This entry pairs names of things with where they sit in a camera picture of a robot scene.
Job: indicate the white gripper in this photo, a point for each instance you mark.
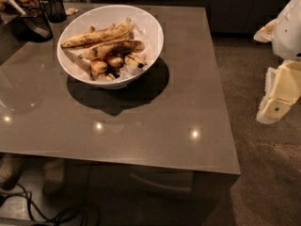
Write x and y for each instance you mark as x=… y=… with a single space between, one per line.
x=288 y=32

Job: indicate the long top banana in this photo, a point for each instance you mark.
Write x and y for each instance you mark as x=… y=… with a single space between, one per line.
x=111 y=33

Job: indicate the long banana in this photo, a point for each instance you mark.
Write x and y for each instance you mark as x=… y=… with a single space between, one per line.
x=111 y=33
x=113 y=47

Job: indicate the white bowl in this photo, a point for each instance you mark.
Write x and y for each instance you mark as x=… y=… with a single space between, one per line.
x=102 y=18

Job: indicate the small banana right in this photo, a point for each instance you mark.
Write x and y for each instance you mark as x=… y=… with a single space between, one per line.
x=135 y=60

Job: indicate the small banana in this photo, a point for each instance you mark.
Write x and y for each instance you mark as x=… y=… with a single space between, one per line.
x=135 y=60
x=107 y=76
x=114 y=61
x=98 y=66

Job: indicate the small banana middle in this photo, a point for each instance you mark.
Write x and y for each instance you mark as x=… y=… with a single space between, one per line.
x=114 y=61

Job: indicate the small banana left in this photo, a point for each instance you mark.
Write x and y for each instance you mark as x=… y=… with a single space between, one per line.
x=98 y=66

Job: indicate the small banana bottom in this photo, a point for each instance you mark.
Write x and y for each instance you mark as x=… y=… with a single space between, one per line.
x=107 y=76

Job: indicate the dark glass bowl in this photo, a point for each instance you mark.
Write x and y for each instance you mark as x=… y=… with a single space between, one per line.
x=33 y=26

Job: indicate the small wrapper on table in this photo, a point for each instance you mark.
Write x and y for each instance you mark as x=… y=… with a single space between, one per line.
x=70 y=11

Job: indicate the black mesh pen cup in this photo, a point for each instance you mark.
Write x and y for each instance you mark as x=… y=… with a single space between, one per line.
x=54 y=10

